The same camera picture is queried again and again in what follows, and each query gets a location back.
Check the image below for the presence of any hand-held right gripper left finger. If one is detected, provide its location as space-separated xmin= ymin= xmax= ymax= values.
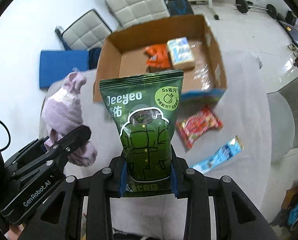
xmin=26 ymin=156 xmax=127 ymax=240

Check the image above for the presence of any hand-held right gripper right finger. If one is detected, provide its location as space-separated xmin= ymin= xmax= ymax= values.
xmin=170 ymin=145 xmax=277 ymax=240

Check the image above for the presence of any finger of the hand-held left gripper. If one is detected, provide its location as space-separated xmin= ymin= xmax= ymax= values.
xmin=11 ymin=124 xmax=92 ymax=180
xmin=3 ymin=137 xmax=51 ymax=174

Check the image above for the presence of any pink cloth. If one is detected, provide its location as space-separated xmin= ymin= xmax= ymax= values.
xmin=41 ymin=71 xmax=98 ymax=167

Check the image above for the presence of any green wet wipes packet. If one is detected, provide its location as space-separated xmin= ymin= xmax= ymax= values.
xmin=99 ymin=70 xmax=184 ymax=197

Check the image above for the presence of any cardboard box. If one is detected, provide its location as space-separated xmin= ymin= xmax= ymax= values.
xmin=93 ymin=14 xmax=228 ymax=103

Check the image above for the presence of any light blue packet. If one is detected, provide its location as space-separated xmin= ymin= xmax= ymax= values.
xmin=190 ymin=135 xmax=244 ymax=174

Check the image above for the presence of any red snack packet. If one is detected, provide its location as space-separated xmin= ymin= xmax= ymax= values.
xmin=176 ymin=105 xmax=224 ymax=150

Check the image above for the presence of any blue mat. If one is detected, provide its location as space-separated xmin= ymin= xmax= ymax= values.
xmin=39 ymin=50 xmax=91 ymax=89

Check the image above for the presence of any dark blue cloth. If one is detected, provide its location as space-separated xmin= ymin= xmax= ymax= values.
xmin=88 ymin=47 xmax=102 ymax=70

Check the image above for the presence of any blue edged packet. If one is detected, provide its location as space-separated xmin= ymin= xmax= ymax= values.
xmin=180 ymin=88 xmax=225 ymax=113

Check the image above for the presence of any white padded chair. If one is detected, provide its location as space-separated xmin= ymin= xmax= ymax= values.
xmin=55 ymin=9 xmax=113 ymax=52
xmin=104 ymin=0 xmax=170 ymax=28

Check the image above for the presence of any clear plastic packet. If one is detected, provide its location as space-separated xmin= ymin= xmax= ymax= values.
xmin=192 ymin=66 xmax=215 ymax=92

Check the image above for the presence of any orange snack packet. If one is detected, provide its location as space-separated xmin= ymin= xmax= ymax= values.
xmin=144 ymin=44 xmax=171 ymax=70

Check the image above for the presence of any white round chair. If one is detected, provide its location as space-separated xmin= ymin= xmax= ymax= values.
xmin=266 ymin=67 xmax=298 ymax=166

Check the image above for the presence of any white blue tissue pack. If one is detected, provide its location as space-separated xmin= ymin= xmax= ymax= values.
xmin=166 ymin=37 xmax=196 ymax=69

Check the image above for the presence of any blue black bench pad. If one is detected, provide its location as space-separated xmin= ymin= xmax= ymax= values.
xmin=167 ymin=0 xmax=192 ymax=16

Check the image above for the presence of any black desk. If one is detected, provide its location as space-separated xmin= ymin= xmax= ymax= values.
xmin=278 ymin=10 xmax=298 ymax=73

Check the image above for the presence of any black barbell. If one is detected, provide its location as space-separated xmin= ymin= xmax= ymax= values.
xmin=235 ymin=0 xmax=277 ymax=20

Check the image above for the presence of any black cable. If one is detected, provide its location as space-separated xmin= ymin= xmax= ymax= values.
xmin=0 ymin=119 xmax=10 ymax=152

